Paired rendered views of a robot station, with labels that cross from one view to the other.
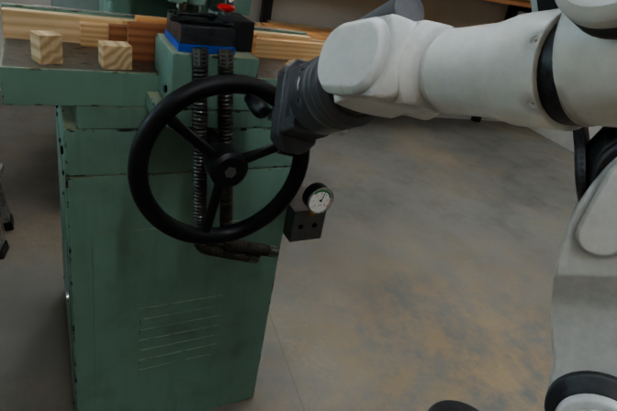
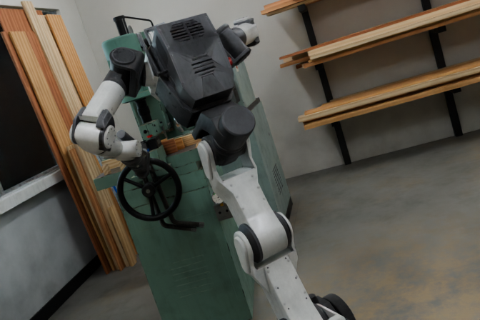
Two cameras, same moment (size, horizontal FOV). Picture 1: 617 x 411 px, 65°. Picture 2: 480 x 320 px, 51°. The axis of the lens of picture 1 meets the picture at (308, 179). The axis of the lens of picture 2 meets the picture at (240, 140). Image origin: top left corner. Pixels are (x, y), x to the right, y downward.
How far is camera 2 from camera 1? 171 cm
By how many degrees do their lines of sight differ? 39
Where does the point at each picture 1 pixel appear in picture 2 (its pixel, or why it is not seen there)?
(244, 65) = (152, 153)
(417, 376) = (356, 301)
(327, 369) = not seen: hidden behind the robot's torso
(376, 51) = not seen: hidden behind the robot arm
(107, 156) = (132, 200)
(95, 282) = (146, 253)
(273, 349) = not seen: hidden behind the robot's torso
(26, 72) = (100, 178)
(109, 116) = (128, 186)
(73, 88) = (113, 179)
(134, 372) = (178, 298)
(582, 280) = (216, 189)
